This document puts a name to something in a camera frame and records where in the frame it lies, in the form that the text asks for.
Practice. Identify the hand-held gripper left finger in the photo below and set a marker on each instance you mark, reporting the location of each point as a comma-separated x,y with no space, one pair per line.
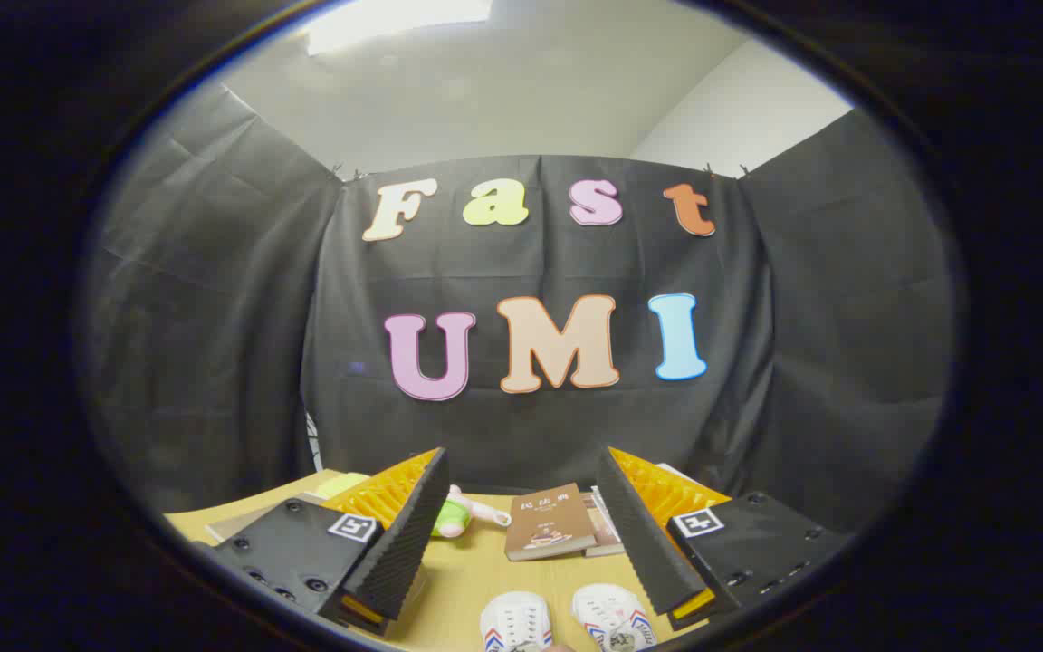
404,534

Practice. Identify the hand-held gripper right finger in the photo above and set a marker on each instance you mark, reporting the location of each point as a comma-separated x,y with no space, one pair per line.
639,534

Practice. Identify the white shoe with striped sides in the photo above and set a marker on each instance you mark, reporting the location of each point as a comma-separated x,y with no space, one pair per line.
515,623
614,618

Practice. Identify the beige fabric storage box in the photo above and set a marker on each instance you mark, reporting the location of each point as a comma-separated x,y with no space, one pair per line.
250,518

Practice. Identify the pinkish brown book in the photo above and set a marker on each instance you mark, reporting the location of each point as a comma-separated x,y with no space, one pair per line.
603,548

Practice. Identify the grey patterned book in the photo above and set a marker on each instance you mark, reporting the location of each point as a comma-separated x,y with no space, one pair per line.
603,512

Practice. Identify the pink and green plush toy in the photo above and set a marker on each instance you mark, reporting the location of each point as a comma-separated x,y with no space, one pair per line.
454,518

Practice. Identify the yellow lemon toy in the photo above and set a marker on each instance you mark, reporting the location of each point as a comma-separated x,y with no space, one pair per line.
340,484

